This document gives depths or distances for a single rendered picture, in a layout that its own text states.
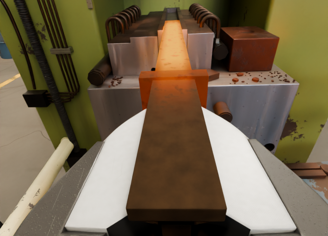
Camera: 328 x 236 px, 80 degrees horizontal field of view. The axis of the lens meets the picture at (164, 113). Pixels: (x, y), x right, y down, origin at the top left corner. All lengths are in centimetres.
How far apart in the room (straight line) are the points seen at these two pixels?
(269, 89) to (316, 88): 33
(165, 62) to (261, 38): 28
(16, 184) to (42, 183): 106
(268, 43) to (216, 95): 14
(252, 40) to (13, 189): 159
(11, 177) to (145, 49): 152
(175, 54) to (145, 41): 20
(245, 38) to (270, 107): 14
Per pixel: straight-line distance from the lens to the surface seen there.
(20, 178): 173
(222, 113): 35
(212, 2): 88
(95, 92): 39
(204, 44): 40
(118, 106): 39
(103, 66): 40
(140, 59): 41
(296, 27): 61
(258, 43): 43
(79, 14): 57
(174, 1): 86
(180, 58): 19
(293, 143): 81
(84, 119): 70
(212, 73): 38
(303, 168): 62
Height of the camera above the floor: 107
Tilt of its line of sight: 33 degrees down
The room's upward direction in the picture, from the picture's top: 3 degrees counter-clockwise
